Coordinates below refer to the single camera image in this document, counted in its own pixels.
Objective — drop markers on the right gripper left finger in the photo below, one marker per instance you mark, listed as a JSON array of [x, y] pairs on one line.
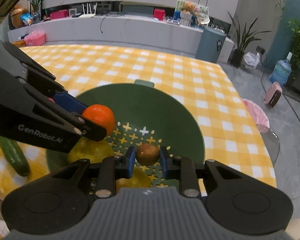
[[99, 179]]

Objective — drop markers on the white wifi router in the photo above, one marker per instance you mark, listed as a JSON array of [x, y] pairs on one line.
[[87, 11]]

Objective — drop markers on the pink storage basket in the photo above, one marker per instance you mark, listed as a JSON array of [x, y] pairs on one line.
[[35, 38]]

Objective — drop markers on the blue water jug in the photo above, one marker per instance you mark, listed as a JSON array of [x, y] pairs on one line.
[[281, 71]]

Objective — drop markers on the grey-blue trash bin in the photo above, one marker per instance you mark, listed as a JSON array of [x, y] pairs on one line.
[[210, 45]]

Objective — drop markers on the pink small heater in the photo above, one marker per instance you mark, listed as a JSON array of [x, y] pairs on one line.
[[273, 95]]

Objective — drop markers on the small left potted plant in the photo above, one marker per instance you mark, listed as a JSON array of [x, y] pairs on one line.
[[36, 6]]

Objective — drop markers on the green cucumber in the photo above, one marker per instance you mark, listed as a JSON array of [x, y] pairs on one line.
[[14, 156]]

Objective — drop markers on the orange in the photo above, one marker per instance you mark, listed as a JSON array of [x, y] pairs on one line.
[[101, 115]]

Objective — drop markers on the white tv console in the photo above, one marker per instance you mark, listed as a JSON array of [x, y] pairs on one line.
[[117, 28]]

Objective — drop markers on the white plastic bag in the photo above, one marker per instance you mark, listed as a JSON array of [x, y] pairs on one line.
[[251, 61]]

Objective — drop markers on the leafy plant on cabinet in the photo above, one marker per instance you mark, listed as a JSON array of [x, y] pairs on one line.
[[294, 25]]

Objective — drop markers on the green colander bowl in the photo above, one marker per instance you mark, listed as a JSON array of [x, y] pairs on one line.
[[144, 115]]

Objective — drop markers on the teddy bear toy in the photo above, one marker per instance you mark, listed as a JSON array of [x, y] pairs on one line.
[[188, 8]]

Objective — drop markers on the yellow checkered tablecloth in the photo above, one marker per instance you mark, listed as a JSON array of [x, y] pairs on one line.
[[230, 134]]

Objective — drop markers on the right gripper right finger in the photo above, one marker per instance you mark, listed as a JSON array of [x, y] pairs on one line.
[[213, 173]]

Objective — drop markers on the yellow pear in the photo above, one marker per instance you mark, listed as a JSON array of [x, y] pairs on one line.
[[95, 151]]

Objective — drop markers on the red box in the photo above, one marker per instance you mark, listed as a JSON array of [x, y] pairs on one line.
[[159, 14]]

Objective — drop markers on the tall potted plant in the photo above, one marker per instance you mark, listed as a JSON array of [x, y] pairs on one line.
[[243, 37]]

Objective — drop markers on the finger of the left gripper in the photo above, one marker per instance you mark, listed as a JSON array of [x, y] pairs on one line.
[[28, 115], [45, 82]]

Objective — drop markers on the longan fruit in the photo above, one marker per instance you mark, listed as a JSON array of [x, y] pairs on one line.
[[147, 154]]

